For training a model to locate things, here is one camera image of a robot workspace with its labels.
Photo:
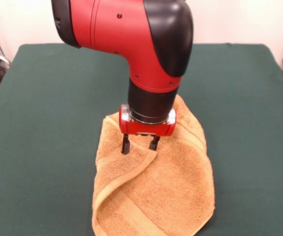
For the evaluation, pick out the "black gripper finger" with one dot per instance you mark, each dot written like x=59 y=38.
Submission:
x=125 y=145
x=153 y=143

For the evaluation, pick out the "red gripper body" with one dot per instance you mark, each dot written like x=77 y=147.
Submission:
x=146 y=129

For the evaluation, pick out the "dark green tablecloth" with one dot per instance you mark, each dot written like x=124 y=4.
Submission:
x=33 y=196

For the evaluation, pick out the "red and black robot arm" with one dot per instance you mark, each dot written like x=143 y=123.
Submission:
x=131 y=32

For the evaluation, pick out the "tan terry towel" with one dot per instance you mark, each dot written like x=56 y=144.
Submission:
x=168 y=184

